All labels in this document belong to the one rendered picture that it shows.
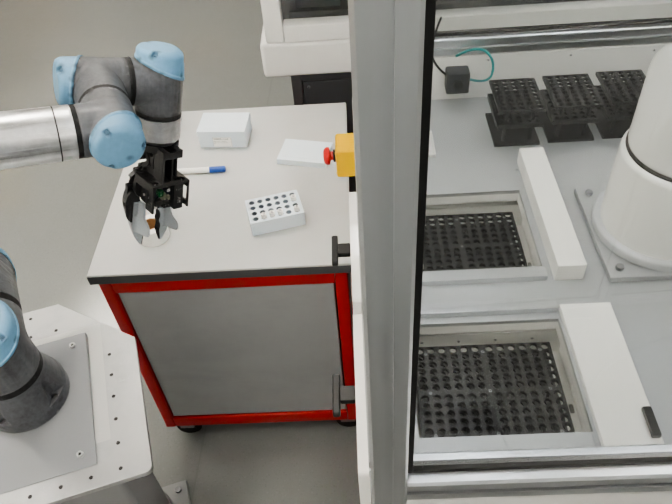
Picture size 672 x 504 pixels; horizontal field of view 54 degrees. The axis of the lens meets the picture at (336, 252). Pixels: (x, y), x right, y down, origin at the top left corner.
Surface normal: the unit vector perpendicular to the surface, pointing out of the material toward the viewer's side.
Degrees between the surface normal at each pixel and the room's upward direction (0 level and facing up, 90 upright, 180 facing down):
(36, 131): 51
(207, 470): 0
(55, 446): 3
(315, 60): 90
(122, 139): 93
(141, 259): 0
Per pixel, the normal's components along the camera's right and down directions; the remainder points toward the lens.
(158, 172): -0.73, 0.25
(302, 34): 0.01, 0.72
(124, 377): -0.06, -0.69
